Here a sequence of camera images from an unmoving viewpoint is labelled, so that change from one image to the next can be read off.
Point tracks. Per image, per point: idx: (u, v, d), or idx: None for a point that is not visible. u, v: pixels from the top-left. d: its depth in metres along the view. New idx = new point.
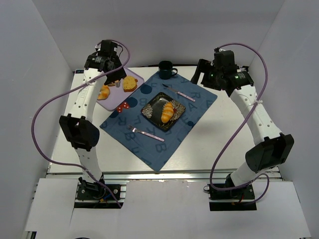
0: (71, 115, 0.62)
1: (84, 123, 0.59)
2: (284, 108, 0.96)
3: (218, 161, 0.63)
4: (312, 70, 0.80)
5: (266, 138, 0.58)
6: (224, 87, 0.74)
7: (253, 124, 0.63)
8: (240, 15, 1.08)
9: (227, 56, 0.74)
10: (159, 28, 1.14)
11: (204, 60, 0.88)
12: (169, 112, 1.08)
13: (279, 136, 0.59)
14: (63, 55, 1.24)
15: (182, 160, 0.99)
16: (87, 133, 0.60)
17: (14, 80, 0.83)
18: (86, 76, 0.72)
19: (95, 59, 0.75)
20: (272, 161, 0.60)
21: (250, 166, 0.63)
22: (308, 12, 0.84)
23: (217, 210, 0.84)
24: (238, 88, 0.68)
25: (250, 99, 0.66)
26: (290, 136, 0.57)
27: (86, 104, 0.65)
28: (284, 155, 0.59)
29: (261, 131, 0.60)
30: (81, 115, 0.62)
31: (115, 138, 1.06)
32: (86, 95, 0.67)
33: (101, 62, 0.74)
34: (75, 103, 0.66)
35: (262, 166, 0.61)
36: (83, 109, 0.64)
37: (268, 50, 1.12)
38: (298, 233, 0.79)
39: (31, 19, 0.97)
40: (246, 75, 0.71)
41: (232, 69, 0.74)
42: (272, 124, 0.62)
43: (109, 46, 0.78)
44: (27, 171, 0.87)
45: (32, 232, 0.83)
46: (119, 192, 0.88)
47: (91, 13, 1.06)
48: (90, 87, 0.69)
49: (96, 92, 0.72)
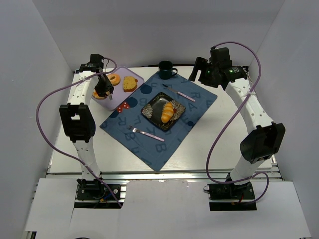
0: (71, 104, 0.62)
1: (83, 109, 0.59)
2: (284, 108, 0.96)
3: (211, 153, 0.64)
4: (311, 70, 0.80)
5: (258, 127, 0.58)
6: (220, 82, 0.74)
7: (246, 113, 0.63)
8: (240, 15, 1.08)
9: (222, 51, 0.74)
10: (159, 27, 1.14)
11: (201, 58, 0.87)
12: (169, 112, 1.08)
13: (271, 125, 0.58)
14: (63, 55, 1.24)
15: (182, 160, 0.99)
16: (86, 121, 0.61)
17: (15, 80, 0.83)
18: (81, 75, 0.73)
19: (88, 65, 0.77)
20: (265, 150, 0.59)
21: (245, 157, 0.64)
22: (308, 12, 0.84)
23: (217, 210, 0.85)
24: (232, 81, 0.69)
25: (244, 91, 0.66)
26: (282, 125, 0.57)
27: (83, 94, 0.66)
28: (277, 144, 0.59)
29: (253, 120, 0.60)
30: (80, 102, 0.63)
31: (115, 138, 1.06)
32: (83, 87, 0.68)
33: (94, 66, 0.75)
34: (72, 95, 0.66)
35: (256, 155, 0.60)
36: (81, 99, 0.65)
37: (268, 50, 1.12)
38: (298, 233, 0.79)
39: (31, 19, 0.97)
40: (240, 69, 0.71)
41: (227, 65, 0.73)
42: (265, 114, 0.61)
43: (98, 57, 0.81)
44: (27, 171, 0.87)
45: (32, 232, 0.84)
46: (119, 192, 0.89)
47: (91, 14, 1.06)
48: (85, 81, 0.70)
49: (91, 89, 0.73)
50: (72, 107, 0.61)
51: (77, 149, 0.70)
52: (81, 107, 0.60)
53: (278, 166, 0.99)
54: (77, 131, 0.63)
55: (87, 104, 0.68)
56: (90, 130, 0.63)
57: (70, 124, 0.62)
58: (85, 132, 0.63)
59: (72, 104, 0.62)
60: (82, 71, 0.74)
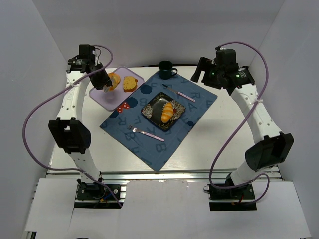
0: (60, 119, 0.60)
1: (75, 124, 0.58)
2: (284, 108, 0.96)
3: (214, 164, 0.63)
4: (312, 70, 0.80)
5: (266, 137, 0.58)
6: (225, 86, 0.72)
7: (253, 122, 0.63)
8: (239, 15, 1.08)
9: (229, 53, 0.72)
10: (159, 27, 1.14)
11: (205, 59, 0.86)
12: (169, 112, 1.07)
13: (279, 135, 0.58)
14: (63, 55, 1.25)
15: (182, 160, 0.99)
16: (79, 135, 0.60)
17: (15, 80, 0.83)
18: (70, 78, 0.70)
19: (76, 62, 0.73)
20: (271, 159, 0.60)
21: (250, 166, 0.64)
22: (308, 12, 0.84)
23: (217, 210, 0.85)
24: (238, 87, 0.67)
25: (251, 98, 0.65)
26: (290, 136, 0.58)
27: (74, 105, 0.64)
28: (284, 154, 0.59)
29: (261, 130, 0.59)
30: (71, 116, 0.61)
31: (115, 138, 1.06)
32: (73, 97, 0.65)
33: (83, 64, 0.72)
34: (62, 107, 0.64)
35: (262, 164, 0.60)
36: (71, 111, 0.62)
37: (268, 50, 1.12)
38: (298, 233, 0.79)
39: (31, 19, 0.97)
40: (247, 75, 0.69)
41: (233, 68, 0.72)
42: (272, 123, 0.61)
43: (88, 49, 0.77)
44: (27, 171, 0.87)
45: (32, 232, 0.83)
46: (119, 192, 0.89)
47: (91, 14, 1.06)
48: (75, 88, 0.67)
49: (82, 94, 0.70)
50: (62, 121, 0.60)
51: (74, 159, 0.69)
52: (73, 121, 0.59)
53: (278, 166, 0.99)
54: (71, 144, 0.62)
55: (79, 113, 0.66)
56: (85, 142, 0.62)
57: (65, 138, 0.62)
58: (79, 145, 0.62)
59: (62, 119, 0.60)
60: (70, 71, 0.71)
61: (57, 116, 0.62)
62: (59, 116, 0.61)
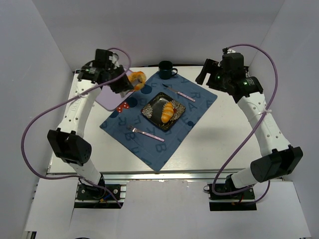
0: (61, 130, 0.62)
1: (74, 138, 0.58)
2: (284, 109, 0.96)
3: (221, 171, 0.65)
4: (312, 69, 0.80)
5: (274, 151, 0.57)
6: (231, 93, 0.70)
7: (261, 134, 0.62)
8: (239, 15, 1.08)
9: (236, 59, 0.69)
10: (159, 27, 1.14)
11: (211, 60, 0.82)
12: (169, 112, 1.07)
13: (288, 148, 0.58)
14: (63, 55, 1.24)
15: (182, 160, 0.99)
16: (78, 149, 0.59)
17: (15, 80, 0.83)
18: (79, 88, 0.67)
19: (89, 70, 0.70)
20: (278, 172, 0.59)
21: (256, 177, 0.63)
22: (308, 12, 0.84)
23: (216, 210, 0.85)
24: (245, 95, 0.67)
25: (259, 108, 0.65)
26: (299, 149, 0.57)
27: (77, 118, 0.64)
28: (291, 168, 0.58)
29: (269, 143, 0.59)
30: (71, 130, 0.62)
31: (115, 138, 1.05)
32: (78, 108, 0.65)
33: (96, 74, 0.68)
34: (65, 117, 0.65)
35: (268, 176, 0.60)
36: (73, 124, 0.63)
37: (268, 50, 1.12)
38: (298, 233, 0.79)
39: (31, 19, 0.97)
40: (255, 82, 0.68)
41: (240, 74, 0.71)
42: (281, 135, 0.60)
43: (105, 55, 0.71)
44: (27, 171, 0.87)
45: (32, 232, 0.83)
46: (119, 192, 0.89)
47: (91, 14, 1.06)
48: (82, 99, 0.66)
49: (90, 104, 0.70)
50: (61, 133, 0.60)
51: (76, 170, 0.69)
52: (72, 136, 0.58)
53: None
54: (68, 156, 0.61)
55: (81, 125, 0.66)
56: (81, 158, 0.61)
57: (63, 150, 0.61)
58: (77, 158, 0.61)
59: (62, 131, 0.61)
60: (80, 79, 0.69)
61: (59, 126, 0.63)
62: (59, 127, 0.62)
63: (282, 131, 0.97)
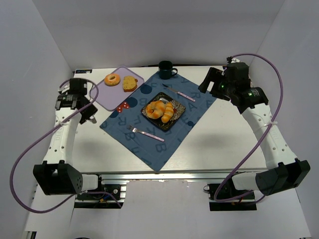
0: (48, 162, 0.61)
1: (64, 168, 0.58)
2: (284, 108, 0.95)
3: (223, 184, 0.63)
4: (313, 69, 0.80)
5: (280, 164, 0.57)
6: (236, 104, 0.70)
7: (266, 146, 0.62)
8: (239, 15, 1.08)
9: (240, 68, 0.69)
10: (159, 27, 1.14)
11: (215, 69, 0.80)
12: (169, 112, 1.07)
13: (294, 162, 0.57)
14: (63, 55, 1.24)
15: (182, 160, 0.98)
16: (70, 180, 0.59)
17: (15, 80, 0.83)
18: (58, 117, 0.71)
19: (66, 98, 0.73)
20: (285, 184, 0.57)
21: (261, 189, 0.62)
22: (309, 12, 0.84)
23: (216, 210, 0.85)
24: (250, 106, 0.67)
25: (264, 120, 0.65)
26: (306, 163, 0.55)
27: (63, 146, 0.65)
28: (298, 181, 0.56)
29: (275, 156, 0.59)
30: (60, 159, 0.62)
31: (115, 138, 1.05)
32: (61, 137, 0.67)
33: (75, 101, 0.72)
34: (50, 148, 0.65)
35: (274, 190, 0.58)
36: (60, 153, 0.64)
37: (268, 50, 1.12)
38: (298, 233, 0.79)
39: (31, 20, 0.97)
40: (260, 92, 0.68)
41: (245, 84, 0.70)
42: (287, 148, 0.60)
43: (79, 82, 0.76)
44: (28, 171, 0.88)
45: (32, 232, 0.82)
46: (118, 192, 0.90)
47: (91, 13, 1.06)
48: (65, 127, 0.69)
49: (72, 131, 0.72)
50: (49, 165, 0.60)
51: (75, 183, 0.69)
52: (62, 167, 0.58)
53: None
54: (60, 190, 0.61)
55: (68, 154, 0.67)
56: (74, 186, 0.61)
57: (52, 185, 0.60)
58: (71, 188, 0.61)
59: (49, 163, 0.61)
60: (59, 108, 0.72)
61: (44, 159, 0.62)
62: (46, 160, 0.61)
63: (282, 132, 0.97)
